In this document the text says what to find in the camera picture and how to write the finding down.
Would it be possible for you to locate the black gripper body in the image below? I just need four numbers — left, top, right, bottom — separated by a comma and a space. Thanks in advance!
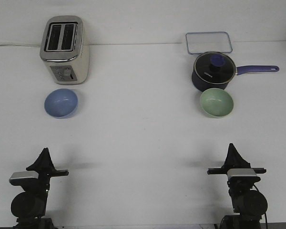
207, 168, 266, 193
26, 167, 69, 193

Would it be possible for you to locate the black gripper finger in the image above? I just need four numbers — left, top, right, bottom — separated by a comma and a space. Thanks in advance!
32, 148, 49, 168
232, 145, 250, 168
223, 143, 234, 168
47, 149, 55, 169

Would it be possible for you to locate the blue bowl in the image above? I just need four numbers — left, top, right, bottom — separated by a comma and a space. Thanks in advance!
44, 88, 78, 119

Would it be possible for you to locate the green bowl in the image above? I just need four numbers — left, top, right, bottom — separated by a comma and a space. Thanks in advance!
199, 88, 234, 118

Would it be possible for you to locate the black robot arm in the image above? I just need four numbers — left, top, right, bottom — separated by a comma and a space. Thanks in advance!
9, 147, 69, 229
207, 143, 268, 229

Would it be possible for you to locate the dark blue saucepan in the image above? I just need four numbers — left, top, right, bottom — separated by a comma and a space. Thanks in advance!
192, 65, 279, 92

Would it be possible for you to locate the glass pot lid blue knob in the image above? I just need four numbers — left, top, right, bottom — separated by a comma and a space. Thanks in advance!
194, 52, 236, 75

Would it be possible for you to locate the silver two-slot toaster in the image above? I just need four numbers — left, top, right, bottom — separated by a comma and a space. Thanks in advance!
40, 15, 90, 85

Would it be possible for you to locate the clear container lid blue rim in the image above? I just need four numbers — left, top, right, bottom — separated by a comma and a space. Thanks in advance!
185, 31, 233, 55

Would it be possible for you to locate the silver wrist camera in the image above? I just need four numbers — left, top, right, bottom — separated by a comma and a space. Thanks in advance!
9, 171, 39, 186
227, 168, 257, 180

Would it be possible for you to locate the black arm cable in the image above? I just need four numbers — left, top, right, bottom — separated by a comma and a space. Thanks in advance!
253, 183, 269, 229

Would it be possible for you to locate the white toaster power cord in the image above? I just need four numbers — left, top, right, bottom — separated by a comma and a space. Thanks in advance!
0, 42, 42, 48

